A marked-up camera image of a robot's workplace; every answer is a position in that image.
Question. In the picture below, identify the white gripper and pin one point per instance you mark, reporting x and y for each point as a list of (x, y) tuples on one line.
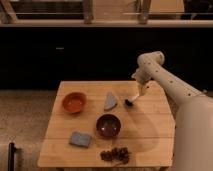
[(142, 78)]

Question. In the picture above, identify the white handled black brush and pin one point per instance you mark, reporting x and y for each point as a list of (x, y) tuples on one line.
[(130, 102)]

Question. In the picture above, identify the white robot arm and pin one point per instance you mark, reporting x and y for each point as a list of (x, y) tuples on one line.
[(193, 140)]

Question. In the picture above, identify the purple bowl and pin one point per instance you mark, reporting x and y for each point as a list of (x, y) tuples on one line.
[(108, 126)]

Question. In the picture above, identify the orange bowl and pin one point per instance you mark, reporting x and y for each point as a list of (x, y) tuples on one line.
[(74, 102)]

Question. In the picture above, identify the grey folded cloth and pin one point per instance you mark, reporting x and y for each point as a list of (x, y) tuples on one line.
[(110, 101)]

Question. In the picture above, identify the wooden table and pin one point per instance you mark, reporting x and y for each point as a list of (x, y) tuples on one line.
[(90, 117)]

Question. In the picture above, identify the bunch of dark grapes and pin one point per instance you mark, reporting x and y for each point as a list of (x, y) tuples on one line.
[(120, 154)]

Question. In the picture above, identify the blue sponge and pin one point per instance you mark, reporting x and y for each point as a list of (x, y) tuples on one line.
[(80, 139)]

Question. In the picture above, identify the wooden railing shelf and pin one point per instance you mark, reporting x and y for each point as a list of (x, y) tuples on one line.
[(112, 13)]

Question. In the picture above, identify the black post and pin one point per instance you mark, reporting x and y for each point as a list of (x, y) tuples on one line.
[(11, 154)]

